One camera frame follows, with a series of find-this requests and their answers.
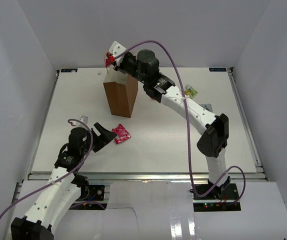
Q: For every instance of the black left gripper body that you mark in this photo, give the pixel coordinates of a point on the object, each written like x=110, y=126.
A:
x=84, y=149

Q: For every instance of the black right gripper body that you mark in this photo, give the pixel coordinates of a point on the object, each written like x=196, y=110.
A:
x=129, y=66

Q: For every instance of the red snack packet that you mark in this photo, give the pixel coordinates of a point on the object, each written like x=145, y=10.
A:
x=109, y=59
x=122, y=134

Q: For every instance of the silver blue snack packet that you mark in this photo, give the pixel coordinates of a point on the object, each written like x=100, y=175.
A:
x=208, y=107

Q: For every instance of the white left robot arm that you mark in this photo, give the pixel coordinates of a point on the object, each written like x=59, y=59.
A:
x=65, y=184

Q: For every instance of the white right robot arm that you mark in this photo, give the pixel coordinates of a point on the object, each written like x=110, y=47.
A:
x=213, y=128

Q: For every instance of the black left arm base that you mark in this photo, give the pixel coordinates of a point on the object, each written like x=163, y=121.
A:
x=92, y=193

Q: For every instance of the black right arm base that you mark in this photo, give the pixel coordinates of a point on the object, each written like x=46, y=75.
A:
x=218, y=203

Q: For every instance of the brown paper bag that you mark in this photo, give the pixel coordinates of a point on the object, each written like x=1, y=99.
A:
x=121, y=92

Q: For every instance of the yellow green snack packet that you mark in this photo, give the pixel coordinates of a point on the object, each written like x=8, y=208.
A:
x=190, y=91

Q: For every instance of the blue label back right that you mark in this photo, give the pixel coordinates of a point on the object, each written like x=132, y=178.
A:
x=217, y=69

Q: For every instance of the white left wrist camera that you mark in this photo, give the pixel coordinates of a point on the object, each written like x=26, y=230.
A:
x=83, y=119

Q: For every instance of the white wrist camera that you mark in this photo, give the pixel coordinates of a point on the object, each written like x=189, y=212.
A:
x=118, y=51
x=83, y=119

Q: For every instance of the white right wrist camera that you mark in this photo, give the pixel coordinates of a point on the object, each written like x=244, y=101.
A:
x=118, y=51

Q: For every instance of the aluminium front rail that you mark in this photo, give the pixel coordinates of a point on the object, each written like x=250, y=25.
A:
x=150, y=176

